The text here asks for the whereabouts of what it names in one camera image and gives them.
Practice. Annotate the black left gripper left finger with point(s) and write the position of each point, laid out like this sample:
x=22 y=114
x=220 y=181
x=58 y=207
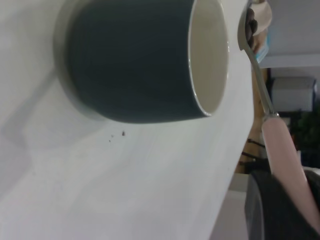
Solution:
x=267 y=212

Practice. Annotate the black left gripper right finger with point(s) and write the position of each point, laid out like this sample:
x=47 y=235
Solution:
x=315 y=190

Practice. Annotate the dark roasted coffee beans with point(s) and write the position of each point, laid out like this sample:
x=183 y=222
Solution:
x=251 y=25

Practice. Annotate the dark grey-blue ceramic mug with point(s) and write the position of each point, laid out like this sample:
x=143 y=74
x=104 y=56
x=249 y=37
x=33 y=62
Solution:
x=125 y=62

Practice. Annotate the small dark coffee crumb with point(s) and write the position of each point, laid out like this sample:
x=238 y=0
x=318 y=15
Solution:
x=123 y=133

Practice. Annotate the grey box appliance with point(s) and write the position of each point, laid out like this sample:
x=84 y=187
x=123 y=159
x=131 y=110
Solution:
x=292 y=95

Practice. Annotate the light blue face mask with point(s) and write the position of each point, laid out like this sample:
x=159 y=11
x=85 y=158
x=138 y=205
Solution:
x=263 y=47

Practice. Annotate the person head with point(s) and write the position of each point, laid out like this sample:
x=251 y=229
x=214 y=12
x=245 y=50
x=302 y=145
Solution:
x=263 y=15

